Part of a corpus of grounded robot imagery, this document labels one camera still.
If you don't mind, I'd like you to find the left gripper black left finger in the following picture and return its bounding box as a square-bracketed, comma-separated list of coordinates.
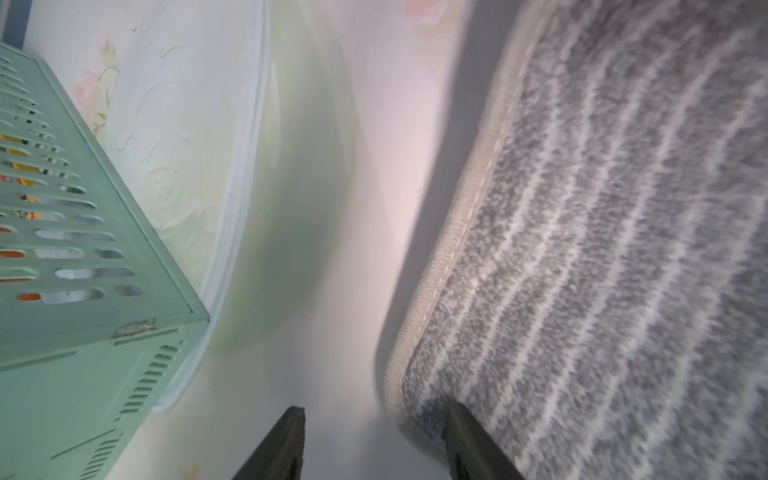
[233, 406, 305, 480]

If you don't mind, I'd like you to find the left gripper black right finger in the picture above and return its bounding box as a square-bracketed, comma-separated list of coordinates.
[442, 402, 524, 480]

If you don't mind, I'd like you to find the grey striped dishcloth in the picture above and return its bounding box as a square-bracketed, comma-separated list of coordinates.
[381, 1, 767, 479]

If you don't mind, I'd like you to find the green plastic file rack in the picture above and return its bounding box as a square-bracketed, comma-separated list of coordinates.
[1, 45, 209, 479]

